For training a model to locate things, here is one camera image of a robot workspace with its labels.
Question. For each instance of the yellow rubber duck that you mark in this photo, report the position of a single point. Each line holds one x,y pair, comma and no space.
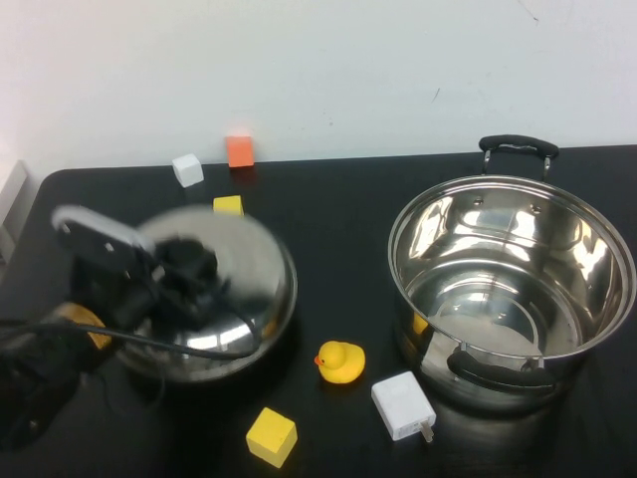
343,363

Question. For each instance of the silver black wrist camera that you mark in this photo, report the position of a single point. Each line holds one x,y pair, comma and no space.
94,244

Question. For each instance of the white plug charger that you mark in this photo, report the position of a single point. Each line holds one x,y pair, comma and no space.
403,403

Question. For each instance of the orange foam cube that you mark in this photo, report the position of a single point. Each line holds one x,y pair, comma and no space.
240,152

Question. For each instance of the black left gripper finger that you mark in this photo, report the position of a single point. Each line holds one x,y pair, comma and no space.
191,259
191,306

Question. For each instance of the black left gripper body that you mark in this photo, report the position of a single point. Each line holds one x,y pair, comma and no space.
127,301

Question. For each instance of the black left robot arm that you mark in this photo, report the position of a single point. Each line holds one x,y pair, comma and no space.
35,388

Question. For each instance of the yellow foam cube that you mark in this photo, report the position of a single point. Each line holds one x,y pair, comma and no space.
229,205
271,435

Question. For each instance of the white foam cube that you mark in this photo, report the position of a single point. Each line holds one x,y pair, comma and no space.
187,170

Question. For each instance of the white side partition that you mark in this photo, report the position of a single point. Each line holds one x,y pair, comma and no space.
12,209

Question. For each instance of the yellow tape wrap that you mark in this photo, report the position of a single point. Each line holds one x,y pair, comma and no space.
97,341

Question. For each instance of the steel lid with black knob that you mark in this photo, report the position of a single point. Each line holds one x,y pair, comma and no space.
259,279

